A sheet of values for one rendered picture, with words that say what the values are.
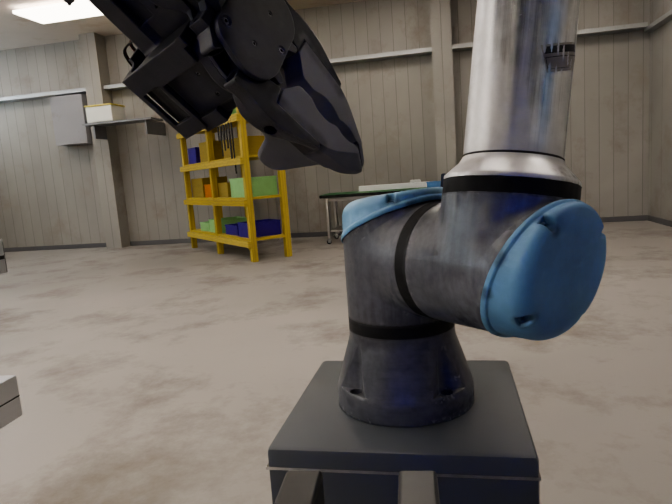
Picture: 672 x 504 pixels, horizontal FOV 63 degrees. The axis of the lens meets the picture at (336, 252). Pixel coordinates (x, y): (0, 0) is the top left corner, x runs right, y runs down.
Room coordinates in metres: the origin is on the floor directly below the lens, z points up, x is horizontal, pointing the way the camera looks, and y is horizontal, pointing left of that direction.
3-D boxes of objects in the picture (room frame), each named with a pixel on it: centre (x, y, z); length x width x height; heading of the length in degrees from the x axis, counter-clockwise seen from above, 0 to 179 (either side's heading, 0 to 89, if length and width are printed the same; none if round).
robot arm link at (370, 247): (0.58, -0.07, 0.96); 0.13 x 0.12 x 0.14; 35
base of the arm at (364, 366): (0.59, -0.07, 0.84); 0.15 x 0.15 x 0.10
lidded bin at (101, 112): (9.52, 3.69, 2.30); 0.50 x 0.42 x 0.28; 78
